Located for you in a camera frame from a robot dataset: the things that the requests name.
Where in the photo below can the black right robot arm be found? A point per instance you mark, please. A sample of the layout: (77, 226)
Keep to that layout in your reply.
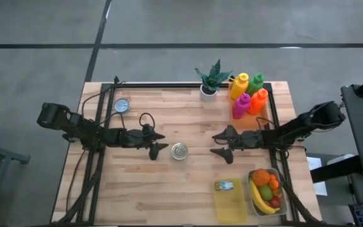
(295, 127)

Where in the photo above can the neon red squeeze bottle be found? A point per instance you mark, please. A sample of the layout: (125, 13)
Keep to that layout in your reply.
(257, 102)

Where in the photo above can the small red strawberry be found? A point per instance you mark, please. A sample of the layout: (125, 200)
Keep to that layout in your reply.
(275, 202)

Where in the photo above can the orange toy bell pepper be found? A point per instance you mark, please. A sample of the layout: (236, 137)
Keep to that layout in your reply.
(261, 177)

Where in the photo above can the white paper sheet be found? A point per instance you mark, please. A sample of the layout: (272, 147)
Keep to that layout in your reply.
(315, 164)

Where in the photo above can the yellow toy banana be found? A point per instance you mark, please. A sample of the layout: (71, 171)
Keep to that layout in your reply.
(257, 200)

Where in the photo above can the tin can gold lid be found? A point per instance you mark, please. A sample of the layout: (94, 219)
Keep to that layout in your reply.
(180, 151)

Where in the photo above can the black table frame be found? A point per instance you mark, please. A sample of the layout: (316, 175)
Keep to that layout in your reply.
(169, 85)

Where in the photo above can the small orange carrots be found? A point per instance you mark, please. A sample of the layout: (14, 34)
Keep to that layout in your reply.
(275, 183)

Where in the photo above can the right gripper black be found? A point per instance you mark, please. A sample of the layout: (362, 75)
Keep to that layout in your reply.
(247, 140)

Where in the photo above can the large yellow squeeze bottle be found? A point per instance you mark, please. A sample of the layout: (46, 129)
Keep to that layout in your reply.
(239, 88)

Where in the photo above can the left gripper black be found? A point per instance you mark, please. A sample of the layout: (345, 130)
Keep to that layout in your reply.
(139, 138)

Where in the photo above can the translucent yellow bin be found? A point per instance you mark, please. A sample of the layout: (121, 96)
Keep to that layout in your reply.
(230, 205)

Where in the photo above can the translucent orange bin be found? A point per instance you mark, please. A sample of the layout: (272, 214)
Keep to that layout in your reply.
(251, 121)

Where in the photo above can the green toy pear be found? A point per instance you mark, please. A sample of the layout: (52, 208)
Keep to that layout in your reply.
(265, 192)

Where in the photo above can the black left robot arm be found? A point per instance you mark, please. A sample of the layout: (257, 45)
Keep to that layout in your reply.
(87, 130)

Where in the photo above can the snake plant in white pot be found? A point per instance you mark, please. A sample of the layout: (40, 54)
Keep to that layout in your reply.
(208, 93)

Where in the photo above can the green squeeze bottle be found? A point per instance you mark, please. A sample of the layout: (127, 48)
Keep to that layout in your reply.
(255, 83)

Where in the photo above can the magenta squeeze bottle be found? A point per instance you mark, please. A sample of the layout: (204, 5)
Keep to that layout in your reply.
(240, 107)

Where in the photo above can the grey plastic bin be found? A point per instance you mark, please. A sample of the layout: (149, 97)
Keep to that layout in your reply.
(284, 201)

